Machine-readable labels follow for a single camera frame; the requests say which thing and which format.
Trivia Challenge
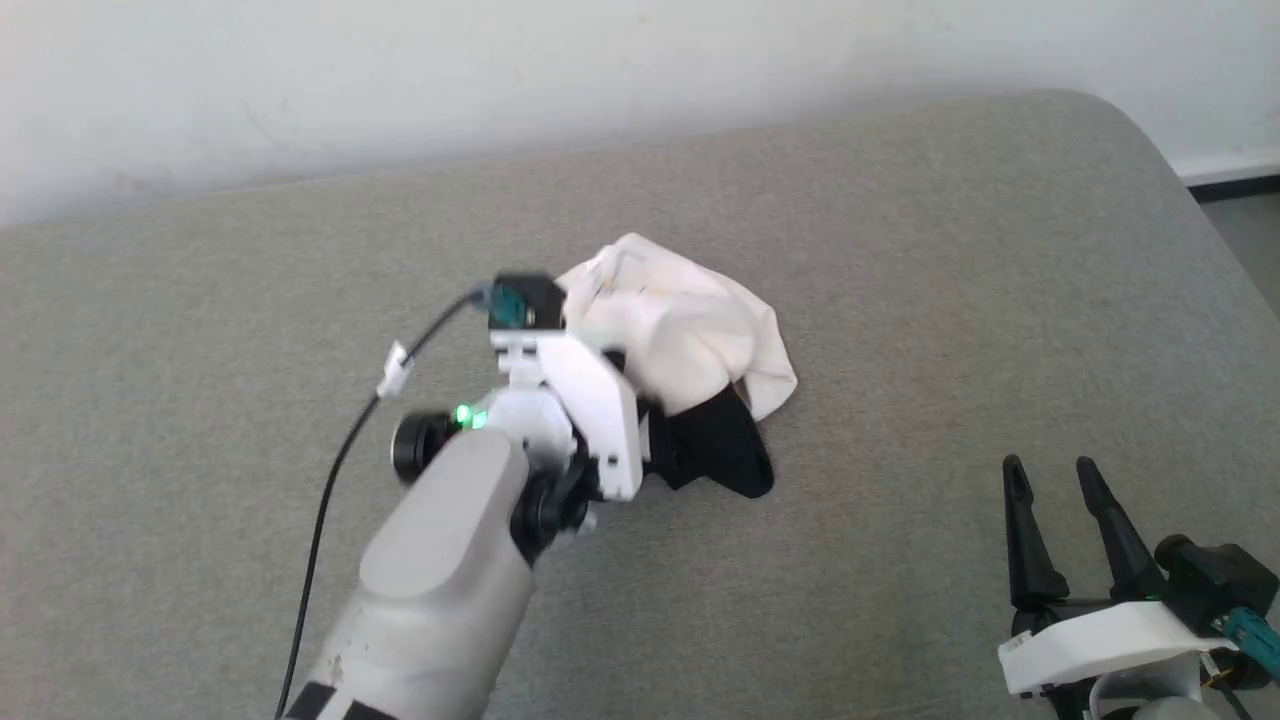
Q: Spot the dark baseboard strip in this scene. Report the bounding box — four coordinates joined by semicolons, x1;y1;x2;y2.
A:
1183;172;1280;201

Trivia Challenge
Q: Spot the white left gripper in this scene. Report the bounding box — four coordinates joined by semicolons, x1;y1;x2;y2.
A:
490;328;777;504

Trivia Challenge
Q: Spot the white and black shirt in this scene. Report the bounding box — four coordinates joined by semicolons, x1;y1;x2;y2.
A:
555;232;799;421

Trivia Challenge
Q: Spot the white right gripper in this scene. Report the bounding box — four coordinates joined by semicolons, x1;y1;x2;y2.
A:
998;454;1241;698

